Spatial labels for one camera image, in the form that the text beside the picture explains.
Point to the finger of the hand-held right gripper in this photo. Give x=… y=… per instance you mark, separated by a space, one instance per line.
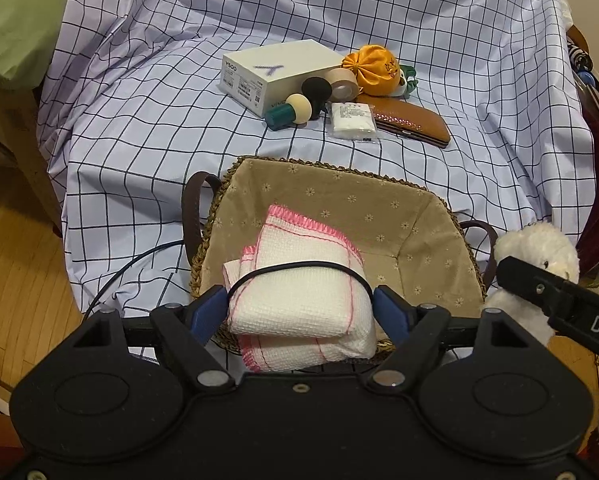
x=524 y=280

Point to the striped patterned fabric item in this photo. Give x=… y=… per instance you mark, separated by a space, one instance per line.
x=579 y=57

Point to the white plush toy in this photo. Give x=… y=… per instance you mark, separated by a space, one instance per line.
x=529 y=245

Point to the green plush toy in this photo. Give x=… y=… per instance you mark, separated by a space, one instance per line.
x=407 y=82

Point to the white cloth with pink edge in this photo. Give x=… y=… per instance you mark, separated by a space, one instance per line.
x=299 y=305

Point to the orange satin pouch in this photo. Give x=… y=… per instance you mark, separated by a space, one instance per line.
x=374 y=72

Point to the woven basket with beige liner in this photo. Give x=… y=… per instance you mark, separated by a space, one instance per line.
x=379 y=220

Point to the brown leather case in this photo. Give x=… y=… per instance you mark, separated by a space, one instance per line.
x=414 y=121

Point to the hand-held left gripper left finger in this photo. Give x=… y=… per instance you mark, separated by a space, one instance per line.
x=209 y=312

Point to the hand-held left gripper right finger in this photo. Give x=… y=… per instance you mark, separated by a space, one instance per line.
x=392 y=312

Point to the blue ball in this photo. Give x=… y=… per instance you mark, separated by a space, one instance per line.
x=586 y=79

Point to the wooden furniture frame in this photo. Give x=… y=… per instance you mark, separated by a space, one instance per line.
x=9 y=125

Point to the white phone box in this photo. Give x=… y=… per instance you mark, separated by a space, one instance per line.
x=274 y=77

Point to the black makeup sponge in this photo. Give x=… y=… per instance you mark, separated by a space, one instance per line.
x=315 y=90

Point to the checked white sheet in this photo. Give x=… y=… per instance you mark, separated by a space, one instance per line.
x=154 y=110

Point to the white tissue packet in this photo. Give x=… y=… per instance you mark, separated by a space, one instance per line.
x=352 y=120

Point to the beige tape roll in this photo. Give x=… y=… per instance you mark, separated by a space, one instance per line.
x=347 y=76

